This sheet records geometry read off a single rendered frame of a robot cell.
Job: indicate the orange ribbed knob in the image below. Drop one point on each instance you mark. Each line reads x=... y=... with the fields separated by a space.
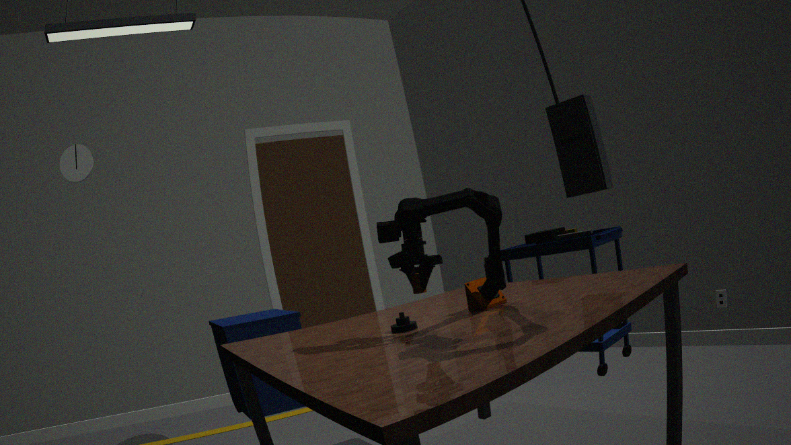
x=416 y=284

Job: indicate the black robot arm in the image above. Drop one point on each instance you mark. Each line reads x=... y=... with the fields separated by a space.
x=413 y=211

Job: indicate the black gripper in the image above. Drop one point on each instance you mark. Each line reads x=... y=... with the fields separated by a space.
x=425 y=262

